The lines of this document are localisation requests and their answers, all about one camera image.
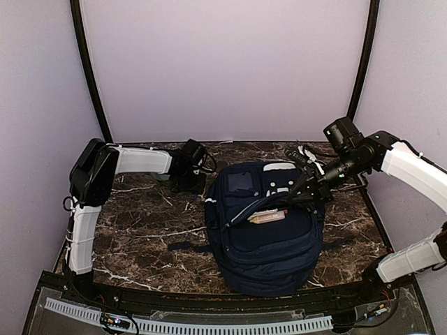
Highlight black frame post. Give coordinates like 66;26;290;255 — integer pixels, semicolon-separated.
346;0;380;121
69;0;113;142

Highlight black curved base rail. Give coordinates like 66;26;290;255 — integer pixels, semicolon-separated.
34;268;413;318

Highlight left black frame post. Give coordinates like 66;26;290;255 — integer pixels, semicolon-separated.
69;0;113;142

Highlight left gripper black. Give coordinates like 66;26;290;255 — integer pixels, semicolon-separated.
175;169;207;195

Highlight navy blue student backpack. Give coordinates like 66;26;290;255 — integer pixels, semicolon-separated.
168;161;330;297

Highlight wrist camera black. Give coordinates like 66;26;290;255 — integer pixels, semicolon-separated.
323;117;364;156
181;139;207;165

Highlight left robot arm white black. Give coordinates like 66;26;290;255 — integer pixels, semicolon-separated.
66;138;211;275

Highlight pale green bowl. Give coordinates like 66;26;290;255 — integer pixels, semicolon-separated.
151;172;170;181

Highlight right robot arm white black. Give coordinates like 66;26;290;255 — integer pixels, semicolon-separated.
305;173;446;289

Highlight peach highlighter marker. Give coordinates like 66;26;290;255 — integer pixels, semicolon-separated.
248;210;288;224

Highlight small circuit board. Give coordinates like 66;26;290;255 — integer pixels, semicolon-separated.
100;313;131;329

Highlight grey slotted cable duct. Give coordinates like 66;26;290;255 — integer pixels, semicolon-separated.
44;298;334;334

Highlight right black frame post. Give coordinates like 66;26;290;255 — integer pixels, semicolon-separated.
346;0;380;121

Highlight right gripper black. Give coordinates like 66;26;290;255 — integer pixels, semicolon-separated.
286;149;369;204

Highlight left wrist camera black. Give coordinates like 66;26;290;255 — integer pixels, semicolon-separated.
181;139;207;165

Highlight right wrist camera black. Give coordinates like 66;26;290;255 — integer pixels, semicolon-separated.
323;117;364;156

